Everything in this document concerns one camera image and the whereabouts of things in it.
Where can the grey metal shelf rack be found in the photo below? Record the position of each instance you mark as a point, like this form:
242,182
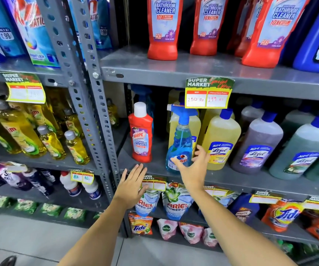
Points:
176,67
65,66

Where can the person's left hand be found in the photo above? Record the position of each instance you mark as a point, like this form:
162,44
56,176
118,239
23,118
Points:
131,189

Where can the white green detergent gel pouch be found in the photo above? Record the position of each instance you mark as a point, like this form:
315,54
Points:
227,199
177,203
148,203

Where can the small red bathroom cleaner bottle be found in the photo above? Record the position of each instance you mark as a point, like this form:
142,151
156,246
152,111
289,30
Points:
140,135

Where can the person's right hand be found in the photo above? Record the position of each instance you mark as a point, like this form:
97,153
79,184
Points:
194,174

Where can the blue detergent pouch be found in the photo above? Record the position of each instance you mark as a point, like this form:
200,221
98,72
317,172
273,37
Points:
1,27
35,33
100,22

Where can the large red bathroom cleaner bottle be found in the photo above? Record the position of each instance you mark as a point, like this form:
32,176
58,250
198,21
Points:
208,27
163,27
270,35
241,33

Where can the person's black shoe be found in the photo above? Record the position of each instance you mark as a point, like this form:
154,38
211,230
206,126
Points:
7,261

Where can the person's right forearm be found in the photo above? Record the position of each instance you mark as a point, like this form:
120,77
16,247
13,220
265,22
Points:
237,232

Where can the person's left little finger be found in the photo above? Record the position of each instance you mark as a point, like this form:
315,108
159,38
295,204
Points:
123,175

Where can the white bottle with red cap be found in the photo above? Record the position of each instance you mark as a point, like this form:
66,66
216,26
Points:
70,185

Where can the small orange detergent powder packet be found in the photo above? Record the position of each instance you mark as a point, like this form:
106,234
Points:
140,224

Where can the blue toilet cleaner bottle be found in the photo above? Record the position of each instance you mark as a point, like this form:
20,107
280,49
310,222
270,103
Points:
298,35
318,44

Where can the purple floor cleaner bottle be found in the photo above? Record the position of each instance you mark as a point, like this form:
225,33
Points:
256,146
249,113

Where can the person's left forearm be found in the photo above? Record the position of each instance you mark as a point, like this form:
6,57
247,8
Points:
95,238

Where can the group of yellow dishwash bottles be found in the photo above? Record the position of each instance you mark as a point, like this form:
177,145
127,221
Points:
23,132

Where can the pink handwash refill pouch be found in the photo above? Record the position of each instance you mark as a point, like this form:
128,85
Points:
167,229
191,233
210,237

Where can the person's right thumb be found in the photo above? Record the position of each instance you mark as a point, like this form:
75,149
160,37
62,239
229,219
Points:
178,162

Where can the small dark blue cleaner bottle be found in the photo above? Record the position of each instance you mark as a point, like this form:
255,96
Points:
244,209

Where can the blue glass cleaner spray bottle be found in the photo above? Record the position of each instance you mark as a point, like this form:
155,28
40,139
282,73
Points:
179,138
144,94

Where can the white bottle with blue label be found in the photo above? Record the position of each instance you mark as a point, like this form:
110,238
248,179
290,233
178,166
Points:
92,189

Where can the single small yellow liquid bottle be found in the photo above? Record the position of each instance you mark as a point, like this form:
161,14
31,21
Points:
113,113

